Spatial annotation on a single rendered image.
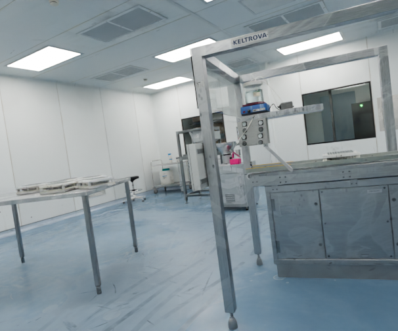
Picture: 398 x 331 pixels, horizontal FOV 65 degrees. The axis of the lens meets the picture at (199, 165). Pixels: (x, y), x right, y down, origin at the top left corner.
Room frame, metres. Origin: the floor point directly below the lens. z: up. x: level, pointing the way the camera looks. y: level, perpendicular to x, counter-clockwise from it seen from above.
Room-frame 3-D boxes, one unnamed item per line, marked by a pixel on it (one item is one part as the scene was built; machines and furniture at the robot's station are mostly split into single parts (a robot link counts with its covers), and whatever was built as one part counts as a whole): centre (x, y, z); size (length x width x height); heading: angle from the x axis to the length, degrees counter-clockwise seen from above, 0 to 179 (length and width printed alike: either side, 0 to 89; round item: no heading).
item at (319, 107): (2.46, -0.68, 1.27); 0.62 x 0.38 x 0.04; 69
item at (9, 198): (3.15, 1.61, 0.85); 1.50 x 1.10 x 0.04; 84
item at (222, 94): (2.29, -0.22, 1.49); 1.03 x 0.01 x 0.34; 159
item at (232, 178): (5.38, -0.58, 0.38); 0.63 x 0.57 x 0.76; 59
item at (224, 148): (5.45, -0.57, 0.95); 0.49 x 0.36 x 0.37; 59
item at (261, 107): (2.48, -0.50, 1.33); 0.21 x 0.20 x 0.09; 159
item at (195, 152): (1.80, 0.00, 0.99); 0.17 x 0.06 x 0.26; 159
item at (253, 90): (2.49, -0.50, 1.47); 0.15 x 0.15 x 0.19
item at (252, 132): (2.41, -0.45, 1.16); 0.22 x 0.11 x 0.20; 69
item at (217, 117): (8.58, -0.23, 1.43); 1.32 x 0.01 x 1.11; 59
